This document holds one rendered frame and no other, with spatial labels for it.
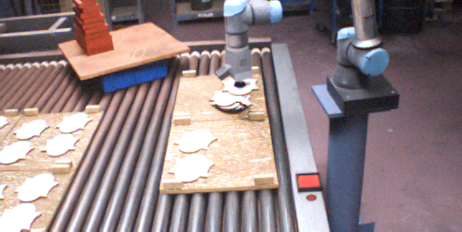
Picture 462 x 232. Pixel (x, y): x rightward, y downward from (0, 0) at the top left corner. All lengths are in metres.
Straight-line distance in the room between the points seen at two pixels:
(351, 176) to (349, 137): 0.20
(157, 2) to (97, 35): 4.36
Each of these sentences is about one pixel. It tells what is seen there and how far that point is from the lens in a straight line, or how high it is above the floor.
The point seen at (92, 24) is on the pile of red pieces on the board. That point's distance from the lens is 2.30.
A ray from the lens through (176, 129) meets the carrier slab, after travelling 1.81.
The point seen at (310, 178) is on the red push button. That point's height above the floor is 0.93.
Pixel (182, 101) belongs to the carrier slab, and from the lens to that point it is 2.01.
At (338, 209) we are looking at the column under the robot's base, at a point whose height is 0.33.
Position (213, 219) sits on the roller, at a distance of 1.41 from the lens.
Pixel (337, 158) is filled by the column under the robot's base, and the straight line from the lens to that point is 2.22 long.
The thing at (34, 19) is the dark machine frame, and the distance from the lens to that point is 3.26.
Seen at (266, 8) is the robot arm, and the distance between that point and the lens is 1.68.
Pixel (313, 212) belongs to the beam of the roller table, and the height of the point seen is 0.91.
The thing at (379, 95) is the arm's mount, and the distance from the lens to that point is 2.03.
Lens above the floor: 1.81
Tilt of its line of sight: 27 degrees down
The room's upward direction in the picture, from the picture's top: 4 degrees counter-clockwise
